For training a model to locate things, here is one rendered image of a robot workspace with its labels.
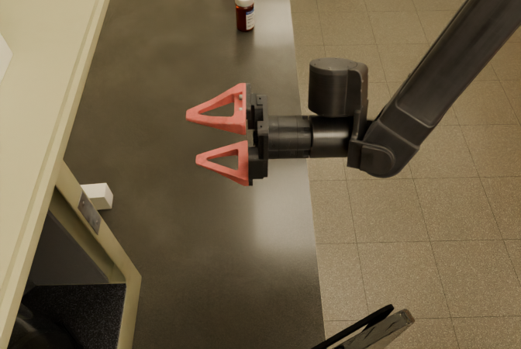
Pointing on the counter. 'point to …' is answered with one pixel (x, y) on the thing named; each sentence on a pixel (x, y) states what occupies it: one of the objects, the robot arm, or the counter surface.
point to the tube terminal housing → (98, 248)
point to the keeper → (89, 212)
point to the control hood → (41, 95)
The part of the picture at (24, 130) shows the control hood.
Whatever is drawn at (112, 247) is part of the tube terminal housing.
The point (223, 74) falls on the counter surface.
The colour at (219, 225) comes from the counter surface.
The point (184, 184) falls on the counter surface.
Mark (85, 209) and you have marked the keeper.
